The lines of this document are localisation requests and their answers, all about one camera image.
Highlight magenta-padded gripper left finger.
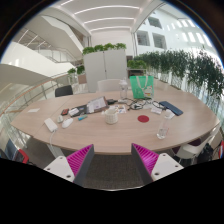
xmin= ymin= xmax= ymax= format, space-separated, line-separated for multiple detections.
xmin=43 ymin=143 xmax=96 ymax=188

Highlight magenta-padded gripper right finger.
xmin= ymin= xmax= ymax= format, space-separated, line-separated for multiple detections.
xmin=130 ymin=142 xmax=185 ymax=186

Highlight clear plastic water bottle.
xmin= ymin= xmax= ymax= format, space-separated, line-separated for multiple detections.
xmin=156 ymin=109 xmax=176 ymax=140

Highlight white computer mouse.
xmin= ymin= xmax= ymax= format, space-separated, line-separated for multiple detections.
xmin=61 ymin=117 xmax=74 ymax=129

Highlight flat round red coaster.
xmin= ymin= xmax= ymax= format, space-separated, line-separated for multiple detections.
xmin=137 ymin=114 xmax=150 ymax=124

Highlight white power bank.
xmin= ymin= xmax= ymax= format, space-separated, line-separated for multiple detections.
xmin=44 ymin=117 xmax=59 ymax=133

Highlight white chair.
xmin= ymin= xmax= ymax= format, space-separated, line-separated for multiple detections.
xmin=174 ymin=124 xmax=223 ymax=164
xmin=96 ymin=78 xmax=122 ymax=93

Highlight clear plastic badge holder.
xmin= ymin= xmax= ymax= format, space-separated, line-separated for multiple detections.
xmin=150 ymin=106 xmax=163 ymax=115

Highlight white grid-patterned mug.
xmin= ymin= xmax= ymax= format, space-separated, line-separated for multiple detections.
xmin=101 ymin=108 xmax=120 ymax=126

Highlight open notebook with papers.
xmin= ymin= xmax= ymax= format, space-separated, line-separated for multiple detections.
xmin=75 ymin=96 xmax=109 ymax=116

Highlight red chair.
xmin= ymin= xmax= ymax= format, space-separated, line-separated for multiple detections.
xmin=4 ymin=139 xmax=30 ymax=164

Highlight green tote bag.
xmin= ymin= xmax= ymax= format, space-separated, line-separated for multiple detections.
xmin=129 ymin=75 xmax=155 ymax=100

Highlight black chair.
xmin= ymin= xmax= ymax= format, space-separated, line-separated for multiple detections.
xmin=54 ymin=84 xmax=74 ymax=98

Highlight large clear lidded bottle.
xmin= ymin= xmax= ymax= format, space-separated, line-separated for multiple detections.
xmin=118 ymin=77 xmax=130 ymax=101

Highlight white cabinet with plants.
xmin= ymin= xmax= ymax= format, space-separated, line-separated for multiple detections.
xmin=82 ymin=42 xmax=129 ymax=93

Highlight row of green plants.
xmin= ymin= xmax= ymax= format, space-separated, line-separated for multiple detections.
xmin=127 ymin=49 xmax=224 ymax=103

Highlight ceiling strip lights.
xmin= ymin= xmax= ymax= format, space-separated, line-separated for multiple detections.
xmin=59 ymin=0 xmax=141 ymax=34

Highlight tangled black cables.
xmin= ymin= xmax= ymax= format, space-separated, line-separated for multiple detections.
xmin=124 ymin=98 xmax=161 ymax=112

